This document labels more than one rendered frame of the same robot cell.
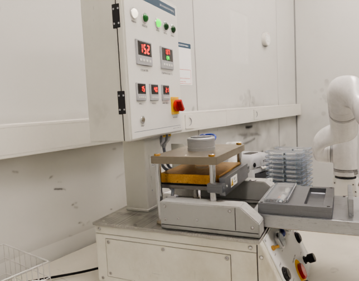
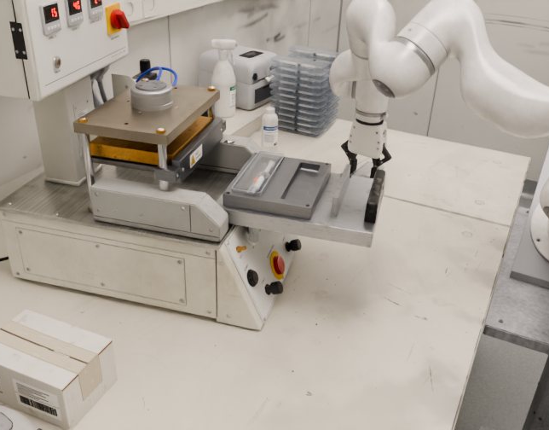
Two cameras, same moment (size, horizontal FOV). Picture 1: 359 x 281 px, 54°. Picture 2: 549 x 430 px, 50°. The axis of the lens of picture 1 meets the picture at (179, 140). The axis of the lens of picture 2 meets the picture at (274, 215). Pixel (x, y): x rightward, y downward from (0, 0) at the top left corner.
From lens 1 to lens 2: 0.30 m
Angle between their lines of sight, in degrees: 26
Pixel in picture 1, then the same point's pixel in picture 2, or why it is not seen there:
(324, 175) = not seen: hidden behind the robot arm
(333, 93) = (352, 23)
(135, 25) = not seen: outside the picture
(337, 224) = (314, 229)
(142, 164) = (64, 120)
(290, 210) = (262, 206)
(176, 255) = (116, 254)
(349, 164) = (375, 105)
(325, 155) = (345, 89)
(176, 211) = (113, 202)
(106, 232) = (16, 219)
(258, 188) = (237, 153)
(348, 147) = not seen: hidden behind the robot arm
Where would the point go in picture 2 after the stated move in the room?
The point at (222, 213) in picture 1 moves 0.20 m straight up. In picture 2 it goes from (173, 211) to (167, 101)
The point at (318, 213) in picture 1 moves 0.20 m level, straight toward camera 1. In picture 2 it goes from (295, 213) to (272, 277)
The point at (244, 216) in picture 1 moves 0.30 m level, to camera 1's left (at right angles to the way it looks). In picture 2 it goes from (201, 216) to (20, 225)
